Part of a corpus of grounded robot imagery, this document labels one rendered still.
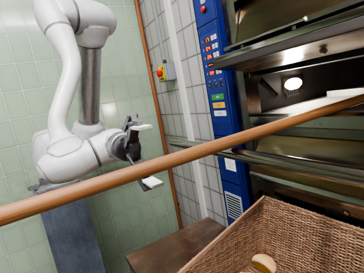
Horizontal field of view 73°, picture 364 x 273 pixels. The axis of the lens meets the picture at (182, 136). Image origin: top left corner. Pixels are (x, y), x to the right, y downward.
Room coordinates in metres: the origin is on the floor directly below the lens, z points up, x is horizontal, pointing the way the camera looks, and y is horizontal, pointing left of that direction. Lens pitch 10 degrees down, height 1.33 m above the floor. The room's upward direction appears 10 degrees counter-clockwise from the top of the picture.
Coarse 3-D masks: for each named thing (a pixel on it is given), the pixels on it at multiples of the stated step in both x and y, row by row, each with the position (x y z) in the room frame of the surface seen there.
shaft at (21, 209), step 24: (360, 96) 0.83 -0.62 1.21; (288, 120) 0.66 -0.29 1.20; (216, 144) 0.55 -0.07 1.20; (240, 144) 0.59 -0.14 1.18; (144, 168) 0.47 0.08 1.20; (168, 168) 0.49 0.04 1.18; (48, 192) 0.40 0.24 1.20; (72, 192) 0.41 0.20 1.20; (96, 192) 0.42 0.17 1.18; (0, 216) 0.36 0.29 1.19; (24, 216) 0.37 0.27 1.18
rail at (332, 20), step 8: (360, 8) 0.52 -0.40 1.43; (336, 16) 0.56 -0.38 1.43; (344, 16) 0.55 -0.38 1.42; (352, 16) 0.53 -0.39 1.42; (312, 24) 0.61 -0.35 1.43; (320, 24) 0.59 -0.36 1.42; (328, 24) 0.58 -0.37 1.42; (288, 32) 0.67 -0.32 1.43; (296, 32) 0.65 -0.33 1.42; (304, 32) 0.63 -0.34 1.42; (264, 40) 0.74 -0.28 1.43; (272, 40) 0.71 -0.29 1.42; (280, 40) 0.69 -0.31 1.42; (240, 48) 0.83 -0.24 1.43; (248, 48) 0.80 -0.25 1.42; (256, 48) 0.77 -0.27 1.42; (224, 56) 0.90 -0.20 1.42; (232, 56) 0.86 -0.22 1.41
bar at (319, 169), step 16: (176, 144) 0.82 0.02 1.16; (192, 144) 0.73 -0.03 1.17; (240, 160) 0.55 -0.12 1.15; (256, 160) 0.50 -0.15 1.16; (272, 160) 0.47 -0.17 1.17; (288, 160) 0.44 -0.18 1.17; (304, 160) 0.41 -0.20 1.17; (320, 176) 0.38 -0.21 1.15; (336, 176) 0.36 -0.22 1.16; (352, 176) 0.34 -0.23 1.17
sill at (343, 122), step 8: (344, 112) 0.75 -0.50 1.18; (352, 112) 0.72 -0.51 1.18; (360, 112) 0.70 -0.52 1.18; (256, 120) 0.99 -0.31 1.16; (264, 120) 0.96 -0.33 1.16; (272, 120) 0.92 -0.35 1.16; (312, 120) 0.78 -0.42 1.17; (320, 120) 0.76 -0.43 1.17; (328, 120) 0.74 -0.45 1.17; (336, 120) 0.71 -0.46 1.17; (344, 120) 0.69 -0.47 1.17; (352, 120) 0.68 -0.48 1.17; (360, 120) 0.66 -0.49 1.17; (328, 128) 0.74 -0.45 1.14; (336, 128) 0.72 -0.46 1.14; (344, 128) 0.70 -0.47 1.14; (352, 128) 0.68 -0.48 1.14; (360, 128) 0.66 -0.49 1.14
